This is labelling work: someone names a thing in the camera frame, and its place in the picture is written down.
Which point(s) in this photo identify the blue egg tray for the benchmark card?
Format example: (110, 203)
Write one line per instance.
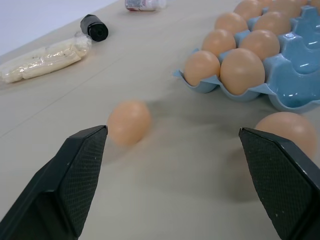
(290, 75)

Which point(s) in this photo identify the white clear plastic packet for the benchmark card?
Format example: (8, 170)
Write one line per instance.
(42, 61)

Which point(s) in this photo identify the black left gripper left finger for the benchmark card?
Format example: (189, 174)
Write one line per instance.
(62, 187)

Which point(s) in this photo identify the brown egg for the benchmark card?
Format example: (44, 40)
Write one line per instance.
(219, 42)
(287, 7)
(242, 70)
(129, 122)
(291, 128)
(231, 23)
(272, 22)
(261, 42)
(202, 66)
(248, 9)
(265, 2)
(315, 2)

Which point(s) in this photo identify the black cylindrical roll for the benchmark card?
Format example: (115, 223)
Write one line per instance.
(94, 28)

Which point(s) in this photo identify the small red-white labelled bottle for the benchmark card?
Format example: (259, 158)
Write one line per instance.
(143, 4)

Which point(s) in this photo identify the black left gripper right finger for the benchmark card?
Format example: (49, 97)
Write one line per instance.
(277, 185)

